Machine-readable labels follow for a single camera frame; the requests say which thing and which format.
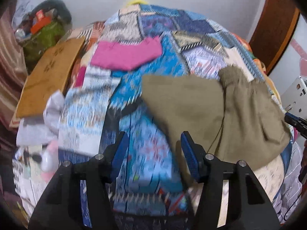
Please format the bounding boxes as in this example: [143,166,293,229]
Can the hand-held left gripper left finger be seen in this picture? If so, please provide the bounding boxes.
[28,131,130,230]

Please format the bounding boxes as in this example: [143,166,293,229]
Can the green fabric storage box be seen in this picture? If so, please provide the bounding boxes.
[21,20,66,73]

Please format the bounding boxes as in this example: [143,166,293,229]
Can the olive green pants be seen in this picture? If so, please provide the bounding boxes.
[141,66,292,170]

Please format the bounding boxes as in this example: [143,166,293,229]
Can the striped pink curtain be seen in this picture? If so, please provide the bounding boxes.
[0,7,28,125]

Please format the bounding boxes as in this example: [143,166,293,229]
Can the frosted sliding wardrobe door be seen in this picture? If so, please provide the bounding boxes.
[269,14,307,96]

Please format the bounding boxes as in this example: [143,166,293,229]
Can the brown wooden door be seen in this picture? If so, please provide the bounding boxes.
[248,0,301,76]

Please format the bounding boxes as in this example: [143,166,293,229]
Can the white grid bedsheet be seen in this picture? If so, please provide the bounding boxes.
[271,141,305,223]

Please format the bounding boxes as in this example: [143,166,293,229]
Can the grey plush toy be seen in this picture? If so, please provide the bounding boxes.
[30,0,72,27]

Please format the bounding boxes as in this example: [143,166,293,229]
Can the white power strip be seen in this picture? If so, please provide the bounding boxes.
[281,76,307,119]

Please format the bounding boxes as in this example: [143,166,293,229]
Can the white printed cloth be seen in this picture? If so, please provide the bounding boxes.
[16,91,66,146]

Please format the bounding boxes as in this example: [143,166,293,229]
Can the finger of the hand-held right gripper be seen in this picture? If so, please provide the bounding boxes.
[284,112,307,139]

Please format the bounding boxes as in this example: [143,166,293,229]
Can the orange box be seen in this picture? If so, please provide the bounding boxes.
[30,10,52,34]

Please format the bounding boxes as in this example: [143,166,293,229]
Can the pink folded cloth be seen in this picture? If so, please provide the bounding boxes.
[91,36,163,72]

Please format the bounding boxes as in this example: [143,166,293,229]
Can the blue patchwork blanket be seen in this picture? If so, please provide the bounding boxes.
[12,3,307,230]

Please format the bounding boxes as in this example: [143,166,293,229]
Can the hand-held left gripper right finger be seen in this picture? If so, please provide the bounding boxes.
[180,131,281,230]

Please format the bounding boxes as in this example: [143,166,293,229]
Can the pale blue cloth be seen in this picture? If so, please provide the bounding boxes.
[12,0,36,24]

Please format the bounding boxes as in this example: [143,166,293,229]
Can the brown cardboard box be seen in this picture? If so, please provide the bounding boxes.
[13,37,86,122]

